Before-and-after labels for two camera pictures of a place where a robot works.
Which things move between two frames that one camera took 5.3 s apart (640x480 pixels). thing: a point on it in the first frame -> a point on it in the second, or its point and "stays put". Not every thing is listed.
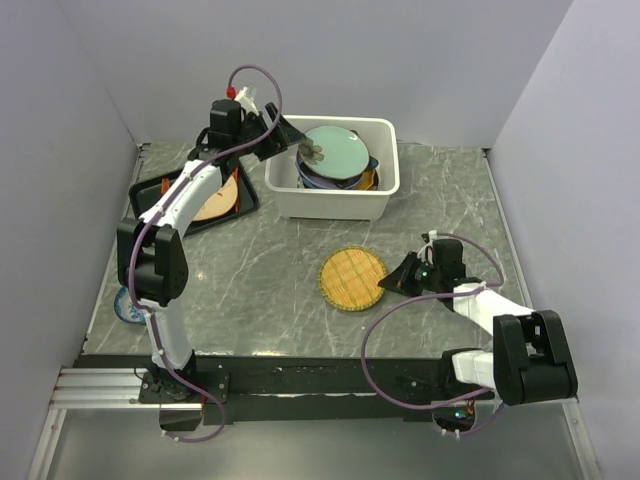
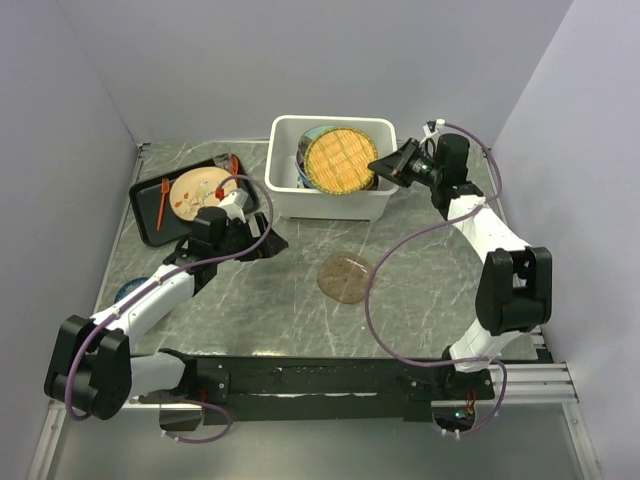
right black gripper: [401, 279] -> [395, 166]
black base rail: [252, 388] stays put
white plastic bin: [383, 138] stays put
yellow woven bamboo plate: [349, 277] -> [336, 160]
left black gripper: [287, 134] -> [273, 244]
